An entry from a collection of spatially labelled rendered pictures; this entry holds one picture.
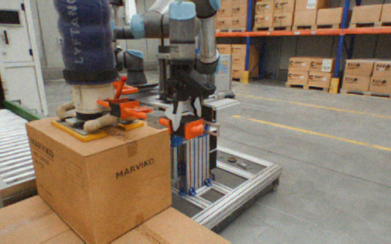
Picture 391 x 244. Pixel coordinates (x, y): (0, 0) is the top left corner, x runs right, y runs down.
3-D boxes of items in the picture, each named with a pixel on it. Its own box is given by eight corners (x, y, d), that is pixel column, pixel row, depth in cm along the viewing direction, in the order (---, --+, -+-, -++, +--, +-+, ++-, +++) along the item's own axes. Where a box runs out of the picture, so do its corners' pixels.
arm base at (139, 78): (138, 81, 201) (137, 67, 198) (151, 83, 191) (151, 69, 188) (121, 83, 191) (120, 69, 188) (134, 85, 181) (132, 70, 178)
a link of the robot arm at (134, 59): (144, 69, 184) (143, 49, 180) (124, 70, 181) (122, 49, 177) (144, 68, 195) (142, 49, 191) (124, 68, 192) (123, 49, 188)
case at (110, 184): (38, 194, 142) (24, 122, 131) (107, 168, 171) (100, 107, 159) (96, 250, 104) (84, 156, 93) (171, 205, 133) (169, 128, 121)
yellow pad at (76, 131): (50, 124, 127) (49, 114, 126) (72, 120, 134) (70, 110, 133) (83, 143, 105) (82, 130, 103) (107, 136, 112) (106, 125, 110)
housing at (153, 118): (145, 126, 93) (144, 113, 91) (161, 121, 97) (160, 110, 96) (158, 130, 88) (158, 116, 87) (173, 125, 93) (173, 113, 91)
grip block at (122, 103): (108, 115, 106) (107, 100, 104) (130, 110, 113) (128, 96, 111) (120, 119, 101) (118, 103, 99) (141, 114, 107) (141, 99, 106)
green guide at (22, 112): (4, 106, 328) (2, 99, 325) (14, 105, 335) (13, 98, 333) (58, 137, 224) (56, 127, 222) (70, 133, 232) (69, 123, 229)
